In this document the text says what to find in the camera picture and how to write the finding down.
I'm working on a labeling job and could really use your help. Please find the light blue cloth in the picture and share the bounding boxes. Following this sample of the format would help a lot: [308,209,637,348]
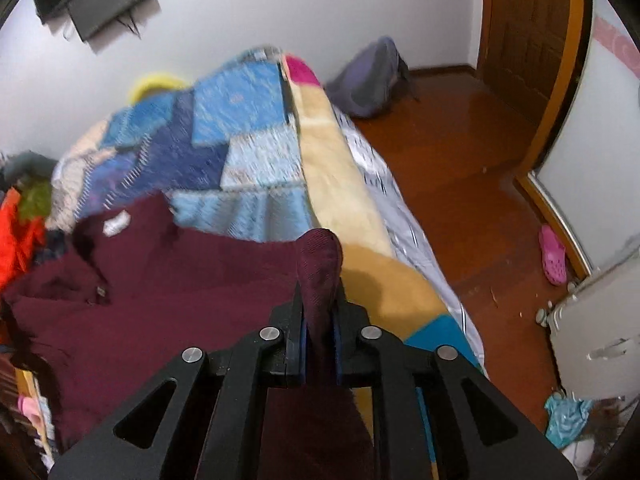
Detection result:
[543,393,594,451]

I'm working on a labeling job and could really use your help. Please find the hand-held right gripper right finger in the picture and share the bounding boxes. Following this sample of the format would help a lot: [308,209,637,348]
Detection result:
[330,284,592,480]

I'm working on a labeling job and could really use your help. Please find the pink slipper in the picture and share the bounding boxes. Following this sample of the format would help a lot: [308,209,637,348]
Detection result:
[538,224,569,287]

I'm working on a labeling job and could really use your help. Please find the white patterned bed sheet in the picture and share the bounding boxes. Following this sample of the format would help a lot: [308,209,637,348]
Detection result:
[331,104,489,380]

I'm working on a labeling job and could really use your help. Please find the brown wooden door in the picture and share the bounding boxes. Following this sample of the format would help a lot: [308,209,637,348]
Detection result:
[474,0,587,127]

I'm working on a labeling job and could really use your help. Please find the grey plush pillow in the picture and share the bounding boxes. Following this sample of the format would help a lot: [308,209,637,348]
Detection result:
[0,151,59,187]

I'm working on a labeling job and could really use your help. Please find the green patterned cloth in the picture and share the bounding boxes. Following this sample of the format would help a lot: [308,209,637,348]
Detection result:
[17,179,54,222]

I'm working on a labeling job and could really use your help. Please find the maroon button shirt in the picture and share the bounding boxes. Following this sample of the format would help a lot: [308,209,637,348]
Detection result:
[0,192,382,480]

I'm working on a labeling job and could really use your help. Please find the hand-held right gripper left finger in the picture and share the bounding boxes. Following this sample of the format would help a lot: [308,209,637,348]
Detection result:
[49,281,308,480]

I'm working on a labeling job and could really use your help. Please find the white cabinet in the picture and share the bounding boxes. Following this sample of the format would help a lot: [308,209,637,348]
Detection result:
[536,259,640,402]

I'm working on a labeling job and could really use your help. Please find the red folded garment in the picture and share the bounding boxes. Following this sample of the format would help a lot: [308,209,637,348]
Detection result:
[0,187,49,292]

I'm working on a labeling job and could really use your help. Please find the yellow round object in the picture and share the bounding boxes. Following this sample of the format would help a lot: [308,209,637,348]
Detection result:
[127,72,189,104]

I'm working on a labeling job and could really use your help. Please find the grey backpack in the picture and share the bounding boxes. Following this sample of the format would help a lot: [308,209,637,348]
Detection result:
[325,36,419,120]

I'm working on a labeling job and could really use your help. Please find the patchwork blanket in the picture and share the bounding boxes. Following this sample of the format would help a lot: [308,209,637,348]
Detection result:
[46,47,490,480]

